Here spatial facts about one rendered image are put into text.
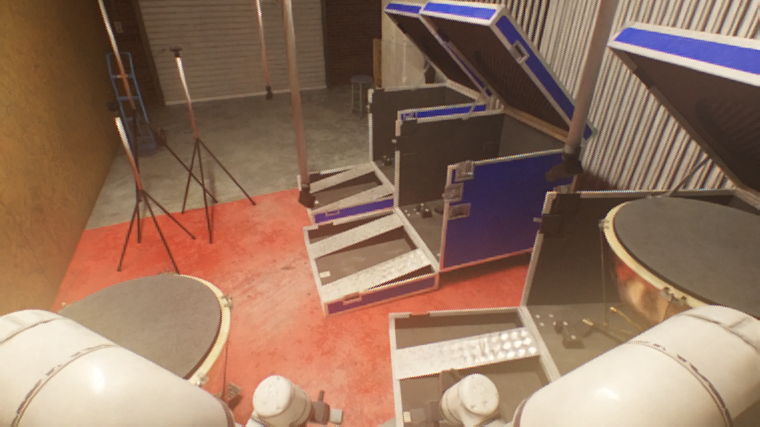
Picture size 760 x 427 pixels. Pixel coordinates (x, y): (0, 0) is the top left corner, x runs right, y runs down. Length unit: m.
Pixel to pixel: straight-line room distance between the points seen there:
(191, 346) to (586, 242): 1.96
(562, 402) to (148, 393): 0.40
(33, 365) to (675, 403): 0.59
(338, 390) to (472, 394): 1.38
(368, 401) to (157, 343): 1.11
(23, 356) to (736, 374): 0.69
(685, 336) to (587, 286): 2.11
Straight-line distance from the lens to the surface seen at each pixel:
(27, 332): 0.56
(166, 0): 7.58
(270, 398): 0.99
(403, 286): 2.62
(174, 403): 0.46
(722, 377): 0.51
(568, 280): 2.53
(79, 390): 0.47
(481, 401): 0.98
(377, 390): 2.27
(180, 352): 1.54
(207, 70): 7.69
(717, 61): 1.53
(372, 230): 3.11
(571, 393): 0.46
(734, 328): 0.56
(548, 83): 2.44
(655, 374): 0.46
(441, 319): 2.48
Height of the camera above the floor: 1.90
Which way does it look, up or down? 29 degrees down
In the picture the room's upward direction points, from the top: straight up
